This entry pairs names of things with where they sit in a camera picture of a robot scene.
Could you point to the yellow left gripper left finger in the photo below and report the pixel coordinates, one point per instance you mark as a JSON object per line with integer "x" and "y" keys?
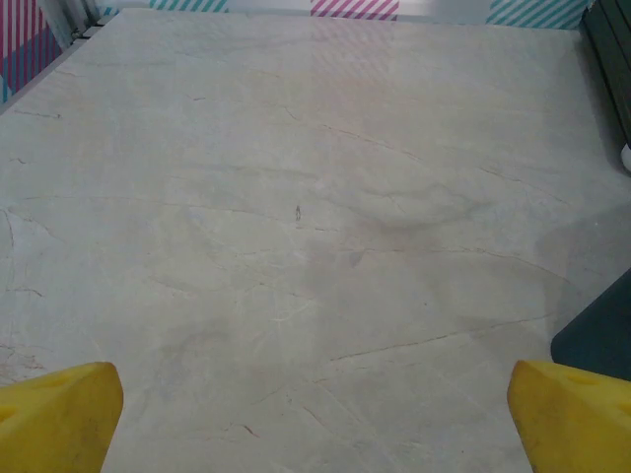
{"x": 54, "y": 419}

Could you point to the dark teal box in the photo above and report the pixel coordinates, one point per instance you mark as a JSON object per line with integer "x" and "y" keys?
{"x": 601, "y": 335}

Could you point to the small white object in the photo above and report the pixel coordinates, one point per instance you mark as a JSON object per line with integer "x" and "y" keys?
{"x": 626, "y": 157}

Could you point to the grey metal frame post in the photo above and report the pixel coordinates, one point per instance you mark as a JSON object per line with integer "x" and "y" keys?
{"x": 85, "y": 20}

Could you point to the dark green ridged case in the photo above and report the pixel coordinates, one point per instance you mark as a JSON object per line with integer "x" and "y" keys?
{"x": 611, "y": 59}

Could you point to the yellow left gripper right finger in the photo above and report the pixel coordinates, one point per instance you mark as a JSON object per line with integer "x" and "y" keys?
{"x": 577, "y": 424}

